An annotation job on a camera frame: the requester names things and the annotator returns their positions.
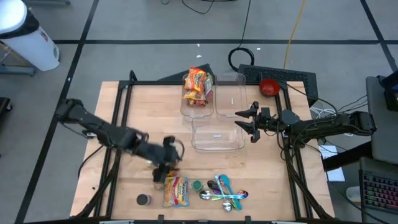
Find backlit keyboard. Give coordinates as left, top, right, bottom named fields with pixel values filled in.
left=359, top=169, right=398, bottom=215

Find teal spoon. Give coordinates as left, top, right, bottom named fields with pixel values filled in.
left=219, top=174, right=243, bottom=211

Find yellow cable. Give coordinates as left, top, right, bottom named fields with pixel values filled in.
left=282, top=0, right=308, bottom=70

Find clear plastic bin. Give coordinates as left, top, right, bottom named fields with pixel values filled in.
left=214, top=73, right=249, bottom=118
left=191, top=116, right=246, bottom=152
left=180, top=73, right=215, bottom=118

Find red bowl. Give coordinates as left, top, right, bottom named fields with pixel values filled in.
left=259, top=78, right=281, bottom=97

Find rainbow spoon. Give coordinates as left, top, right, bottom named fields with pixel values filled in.
left=211, top=190, right=249, bottom=202

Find white trash can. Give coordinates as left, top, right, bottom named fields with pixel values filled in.
left=0, top=0, right=60, bottom=72

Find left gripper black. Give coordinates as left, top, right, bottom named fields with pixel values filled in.
left=151, top=135, right=187, bottom=184

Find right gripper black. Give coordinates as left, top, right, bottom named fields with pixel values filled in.
left=234, top=101, right=283, bottom=144

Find wide black-lid jar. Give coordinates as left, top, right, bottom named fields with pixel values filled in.
left=136, top=194, right=152, bottom=207

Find yellow ramen packet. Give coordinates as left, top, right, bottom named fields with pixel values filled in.
left=183, top=89, right=206, bottom=106

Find silver spoon rainbow handle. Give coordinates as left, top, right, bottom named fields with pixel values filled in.
left=198, top=189, right=244, bottom=201

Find white paper sheet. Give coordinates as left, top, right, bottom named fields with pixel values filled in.
left=317, top=144, right=346, bottom=183

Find red ramen packet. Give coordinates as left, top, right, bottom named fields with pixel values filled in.
left=203, top=82, right=215, bottom=102

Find black desk leg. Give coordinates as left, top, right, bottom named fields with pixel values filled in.
left=322, top=141, right=374, bottom=172

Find white cables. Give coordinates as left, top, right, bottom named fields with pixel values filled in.
left=310, top=105, right=354, bottom=138

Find grey metal stand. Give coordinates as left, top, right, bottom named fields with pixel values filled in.
left=0, top=42, right=37, bottom=77

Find silver spoon pale-blue handle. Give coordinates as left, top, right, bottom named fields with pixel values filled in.
left=214, top=174, right=233, bottom=212

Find blue-edged ramen packet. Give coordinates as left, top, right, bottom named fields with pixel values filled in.
left=163, top=175, right=190, bottom=208

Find coiled black floor cable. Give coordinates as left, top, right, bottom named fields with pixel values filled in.
left=228, top=0, right=256, bottom=73

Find black caster base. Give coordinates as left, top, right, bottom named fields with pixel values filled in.
left=0, top=96, right=13, bottom=121

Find white computer mouse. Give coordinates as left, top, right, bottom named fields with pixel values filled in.
left=345, top=185, right=363, bottom=203

